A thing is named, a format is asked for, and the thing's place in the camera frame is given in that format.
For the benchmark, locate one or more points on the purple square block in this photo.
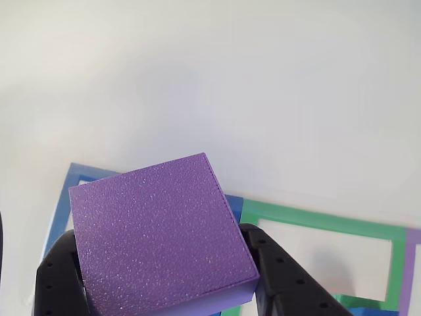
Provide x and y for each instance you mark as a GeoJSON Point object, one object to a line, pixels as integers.
{"type": "Point", "coordinates": [158, 237]}

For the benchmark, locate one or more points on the blue square frame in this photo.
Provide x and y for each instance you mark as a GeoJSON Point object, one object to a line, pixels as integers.
{"type": "Point", "coordinates": [60, 214]}

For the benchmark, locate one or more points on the green square frame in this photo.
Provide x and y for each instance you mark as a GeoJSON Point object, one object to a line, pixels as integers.
{"type": "Point", "coordinates": [312, 219]}

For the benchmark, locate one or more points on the purple square frame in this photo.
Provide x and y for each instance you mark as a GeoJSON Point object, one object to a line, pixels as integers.
{"type": "Point", "coordinates": [409, 263]}

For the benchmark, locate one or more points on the small blue cube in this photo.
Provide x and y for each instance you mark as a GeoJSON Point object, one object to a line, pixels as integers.
{"type": "Point", "coordinates": [375, 312]}

